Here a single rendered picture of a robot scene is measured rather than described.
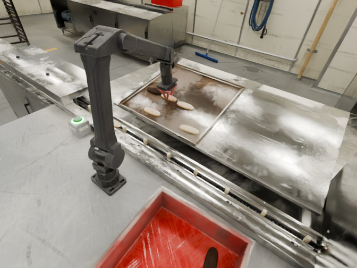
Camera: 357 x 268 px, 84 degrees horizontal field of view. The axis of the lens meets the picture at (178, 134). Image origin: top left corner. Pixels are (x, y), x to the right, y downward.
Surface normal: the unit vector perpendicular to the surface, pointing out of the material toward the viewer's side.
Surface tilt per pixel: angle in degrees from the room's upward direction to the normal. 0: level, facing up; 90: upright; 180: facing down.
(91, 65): 83
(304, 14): 90
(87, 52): 83
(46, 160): 0
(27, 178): 0
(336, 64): 90
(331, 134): 10
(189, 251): 0
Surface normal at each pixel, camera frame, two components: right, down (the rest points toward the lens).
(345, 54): -0.60, 0.50
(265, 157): -0.04, -0.66
